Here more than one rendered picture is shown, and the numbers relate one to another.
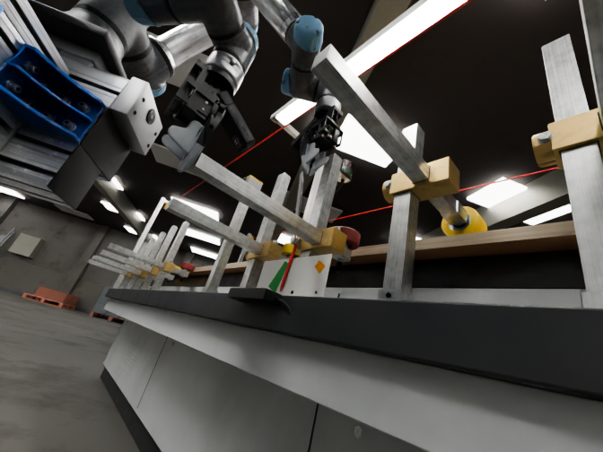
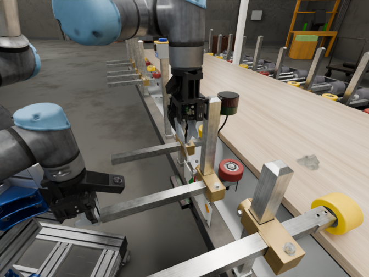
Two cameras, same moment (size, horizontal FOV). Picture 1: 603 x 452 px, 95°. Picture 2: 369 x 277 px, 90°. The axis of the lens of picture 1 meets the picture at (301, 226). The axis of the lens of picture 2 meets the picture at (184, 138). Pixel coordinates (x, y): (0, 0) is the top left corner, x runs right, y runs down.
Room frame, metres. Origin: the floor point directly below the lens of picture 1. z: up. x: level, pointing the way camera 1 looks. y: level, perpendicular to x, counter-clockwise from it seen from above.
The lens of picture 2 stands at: (0.19, -0.10, 1.32)
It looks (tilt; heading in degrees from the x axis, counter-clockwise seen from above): 34 degrees down; 17
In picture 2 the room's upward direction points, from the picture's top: straight up
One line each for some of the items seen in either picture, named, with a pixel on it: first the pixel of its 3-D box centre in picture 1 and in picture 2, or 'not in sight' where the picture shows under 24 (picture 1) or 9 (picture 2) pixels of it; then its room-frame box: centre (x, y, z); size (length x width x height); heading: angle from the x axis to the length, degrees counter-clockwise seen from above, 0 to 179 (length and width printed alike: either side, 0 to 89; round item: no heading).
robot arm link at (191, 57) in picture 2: (327, 112); (187, 56); (0.61, 0.01, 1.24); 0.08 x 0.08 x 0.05
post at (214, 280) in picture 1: (229, 240); (166, 101); (1.07, 0.27, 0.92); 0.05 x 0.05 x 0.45; 37
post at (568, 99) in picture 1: (580, 152); not in sight; (0.26, -0.34, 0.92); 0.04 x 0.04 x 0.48; 37
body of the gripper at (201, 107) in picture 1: (203, 100); (72, 190); (0.40, 0.24, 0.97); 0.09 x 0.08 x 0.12; 127
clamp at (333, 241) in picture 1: (319, 244); (209, 180); (0.65, -0.06, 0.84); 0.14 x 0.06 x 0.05; 37
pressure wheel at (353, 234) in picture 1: (342, 250); (229, 177); (0.67, -0.12, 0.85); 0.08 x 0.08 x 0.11
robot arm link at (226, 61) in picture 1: (222, 74); (63, 165); (0.41, 0.23, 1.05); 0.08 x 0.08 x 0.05
